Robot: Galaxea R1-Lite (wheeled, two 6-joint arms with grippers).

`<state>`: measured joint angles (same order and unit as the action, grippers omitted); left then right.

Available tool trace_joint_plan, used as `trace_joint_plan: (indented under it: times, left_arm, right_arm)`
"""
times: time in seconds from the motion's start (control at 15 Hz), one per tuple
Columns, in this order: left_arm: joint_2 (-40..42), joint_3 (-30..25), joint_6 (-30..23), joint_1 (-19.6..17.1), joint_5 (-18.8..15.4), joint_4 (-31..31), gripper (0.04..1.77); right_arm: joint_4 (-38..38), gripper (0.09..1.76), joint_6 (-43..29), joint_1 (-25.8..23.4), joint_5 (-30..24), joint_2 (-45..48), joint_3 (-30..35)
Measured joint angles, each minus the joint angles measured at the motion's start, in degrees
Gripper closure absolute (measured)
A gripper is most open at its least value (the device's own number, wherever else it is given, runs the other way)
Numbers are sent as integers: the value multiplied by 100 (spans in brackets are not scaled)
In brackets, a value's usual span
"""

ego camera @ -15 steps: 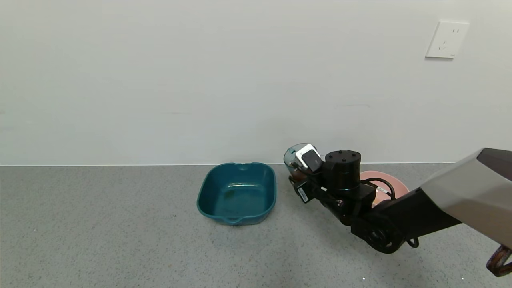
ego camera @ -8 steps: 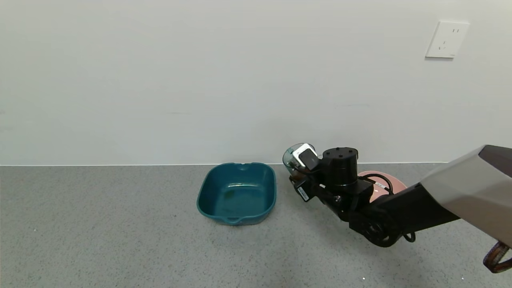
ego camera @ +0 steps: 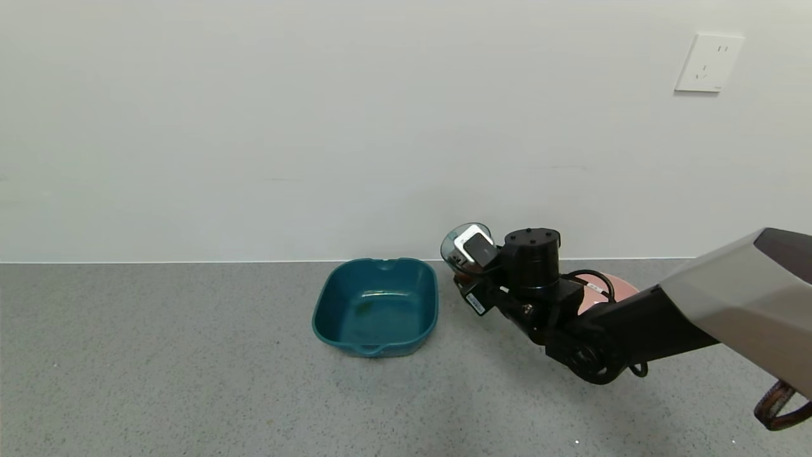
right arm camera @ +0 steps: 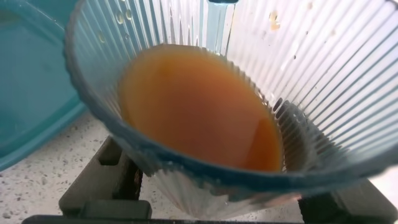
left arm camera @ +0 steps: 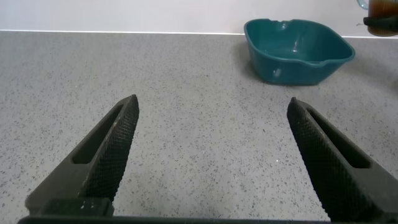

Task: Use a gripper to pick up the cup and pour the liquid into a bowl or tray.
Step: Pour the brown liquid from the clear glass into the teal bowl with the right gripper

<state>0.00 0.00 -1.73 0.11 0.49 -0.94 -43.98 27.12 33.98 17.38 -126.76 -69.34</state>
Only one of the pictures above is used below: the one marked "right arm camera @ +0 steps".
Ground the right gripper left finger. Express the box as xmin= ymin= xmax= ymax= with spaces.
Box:
xmin=58 ymin=136 xmax=153 ymax=219

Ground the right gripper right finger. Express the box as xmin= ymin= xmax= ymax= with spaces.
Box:
xmin=297 ymin=178 xmax=398 ymax=224

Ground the orange brown liquid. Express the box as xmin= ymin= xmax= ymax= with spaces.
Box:
xmin=118 ymin=43 xmax=284 ymax=173

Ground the ribbed translucent blue cup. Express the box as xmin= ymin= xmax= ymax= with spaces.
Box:
xmin=63 ymin=0 xmax=398 ymax=220

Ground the teal square plastic basin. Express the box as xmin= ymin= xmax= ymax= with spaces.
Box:
xmin=0 ymin=0 xmax=88 ymax=172

